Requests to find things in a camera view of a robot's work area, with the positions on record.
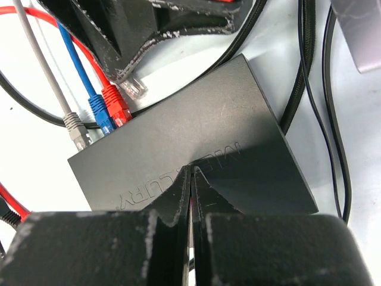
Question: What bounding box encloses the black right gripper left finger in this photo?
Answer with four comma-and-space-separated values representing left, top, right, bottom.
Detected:
1, 166, 191, 285

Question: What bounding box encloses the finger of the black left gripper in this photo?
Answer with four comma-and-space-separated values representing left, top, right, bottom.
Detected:
39, 0, 157, 83
149, 1, 240, 36

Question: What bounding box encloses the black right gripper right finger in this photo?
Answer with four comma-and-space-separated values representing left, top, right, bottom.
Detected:
190, 167, 373, 285

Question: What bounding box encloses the red ethernet cable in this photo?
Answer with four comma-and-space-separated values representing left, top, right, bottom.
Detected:
0, 5, 133, 223

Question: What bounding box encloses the black network switch box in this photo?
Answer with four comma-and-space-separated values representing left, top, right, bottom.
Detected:
68, 55, 318, 214

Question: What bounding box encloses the blue ethernet cable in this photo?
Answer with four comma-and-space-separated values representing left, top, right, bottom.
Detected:
56, 22, 117, 136

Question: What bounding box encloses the thin black power cable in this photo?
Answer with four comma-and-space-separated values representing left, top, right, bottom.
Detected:
323, 5, 352, 224

